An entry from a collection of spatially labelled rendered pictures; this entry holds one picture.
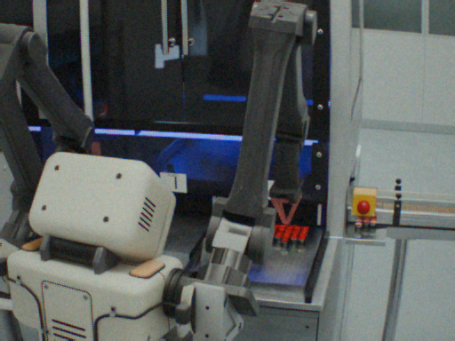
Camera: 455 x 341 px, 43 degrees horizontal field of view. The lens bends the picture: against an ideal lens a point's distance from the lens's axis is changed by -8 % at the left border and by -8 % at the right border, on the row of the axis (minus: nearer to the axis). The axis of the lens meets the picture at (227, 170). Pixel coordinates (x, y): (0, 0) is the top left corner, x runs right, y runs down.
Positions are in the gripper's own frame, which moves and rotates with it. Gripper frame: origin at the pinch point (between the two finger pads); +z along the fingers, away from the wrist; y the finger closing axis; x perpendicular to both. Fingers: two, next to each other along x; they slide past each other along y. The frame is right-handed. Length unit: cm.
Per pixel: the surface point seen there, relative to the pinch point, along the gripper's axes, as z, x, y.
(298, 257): 21.4, 0.6, 21.6
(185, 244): 21.1, 34.4, 21.7
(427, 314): 113, -51, 135
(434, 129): 117, -65, 495
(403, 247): 31, -30, 52
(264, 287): 19.1, 5.3, -0.5
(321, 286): 21.4, -8.4, 6.4
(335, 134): -10.3, -7.1, 37.7
